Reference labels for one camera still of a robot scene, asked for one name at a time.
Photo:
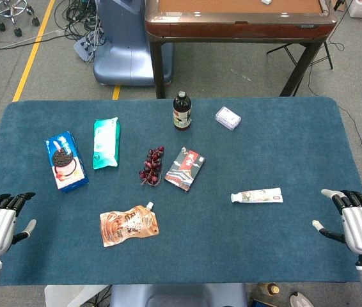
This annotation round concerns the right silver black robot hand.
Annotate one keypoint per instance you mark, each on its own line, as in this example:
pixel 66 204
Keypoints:
pixel 361 227

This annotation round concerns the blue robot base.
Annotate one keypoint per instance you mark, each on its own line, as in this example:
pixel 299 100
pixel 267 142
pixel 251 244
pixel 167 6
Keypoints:
pixel 123 57

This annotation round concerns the dark red grape bunch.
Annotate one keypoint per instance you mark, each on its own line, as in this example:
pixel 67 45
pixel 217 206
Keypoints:
pixel 151 164

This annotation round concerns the dark box with red print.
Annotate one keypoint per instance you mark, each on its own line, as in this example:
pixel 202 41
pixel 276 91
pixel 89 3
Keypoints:
pixel 184 169

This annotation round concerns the black folding stand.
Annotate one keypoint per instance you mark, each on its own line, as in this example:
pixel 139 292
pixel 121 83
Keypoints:
pixel 296 54

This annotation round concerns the blue own robot base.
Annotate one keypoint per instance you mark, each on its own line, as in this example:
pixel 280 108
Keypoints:
pixel 177 295

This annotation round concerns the blue felt table mat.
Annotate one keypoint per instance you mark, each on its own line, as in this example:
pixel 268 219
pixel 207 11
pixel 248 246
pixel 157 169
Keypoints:
pixel 264 153

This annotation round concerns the white printed tube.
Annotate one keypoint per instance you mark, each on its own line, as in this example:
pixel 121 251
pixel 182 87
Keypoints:
pixel 257 195

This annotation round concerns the grey power strip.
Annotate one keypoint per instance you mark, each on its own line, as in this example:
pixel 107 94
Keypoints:
pixel 86 48

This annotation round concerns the clear plastic card box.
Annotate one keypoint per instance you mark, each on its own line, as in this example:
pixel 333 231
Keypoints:
pixel 228 119

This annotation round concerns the green wet wipes pack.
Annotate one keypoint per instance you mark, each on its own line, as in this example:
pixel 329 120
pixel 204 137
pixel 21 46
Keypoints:
pixel 105 144

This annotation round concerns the orange spout pouch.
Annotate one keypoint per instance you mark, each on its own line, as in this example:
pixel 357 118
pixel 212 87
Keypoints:
pixel 126 225

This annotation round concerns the small amber bottle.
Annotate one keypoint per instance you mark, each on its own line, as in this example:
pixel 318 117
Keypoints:
pixel 269 288

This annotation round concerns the blue cookie box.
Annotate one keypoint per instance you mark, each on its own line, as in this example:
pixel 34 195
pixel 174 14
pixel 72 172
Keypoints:
pixel 66 163

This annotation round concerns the brown mahjong table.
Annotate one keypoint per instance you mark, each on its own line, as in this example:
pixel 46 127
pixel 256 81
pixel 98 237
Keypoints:
pixel 238 24

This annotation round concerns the grey sneaker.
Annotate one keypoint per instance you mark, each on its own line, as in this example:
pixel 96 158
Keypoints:
pixel 300 300

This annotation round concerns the chrome swivel stool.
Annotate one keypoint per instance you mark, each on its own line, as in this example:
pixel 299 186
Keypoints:
pixel 11 8

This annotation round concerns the dark drink bottle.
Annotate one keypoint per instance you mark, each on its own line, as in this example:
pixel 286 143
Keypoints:
pixel 182 112

